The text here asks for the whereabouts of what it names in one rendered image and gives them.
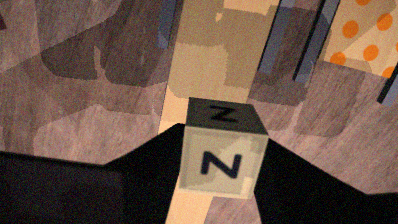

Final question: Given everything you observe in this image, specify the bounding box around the beige cube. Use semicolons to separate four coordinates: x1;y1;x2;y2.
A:
178;97;269;199

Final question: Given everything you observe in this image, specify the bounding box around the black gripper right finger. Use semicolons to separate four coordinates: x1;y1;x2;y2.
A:
253;138;398;224

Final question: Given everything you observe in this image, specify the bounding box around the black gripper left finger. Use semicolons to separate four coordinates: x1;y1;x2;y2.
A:
0;123;185;224

